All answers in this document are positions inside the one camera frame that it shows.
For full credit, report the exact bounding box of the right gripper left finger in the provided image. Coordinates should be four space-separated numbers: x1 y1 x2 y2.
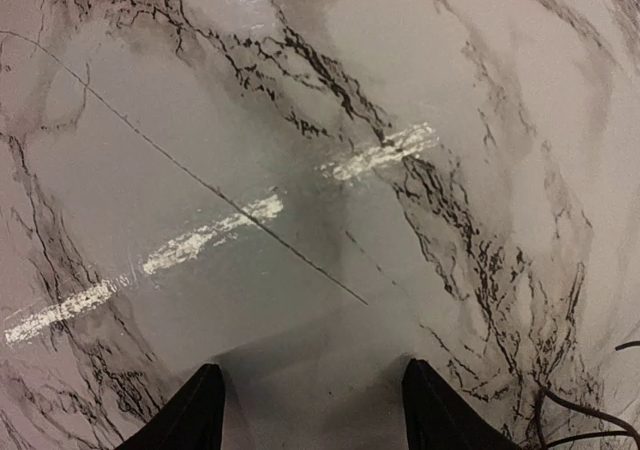
117 363 226 450

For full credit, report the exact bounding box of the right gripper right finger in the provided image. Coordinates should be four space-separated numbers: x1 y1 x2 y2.
401 358 508 450

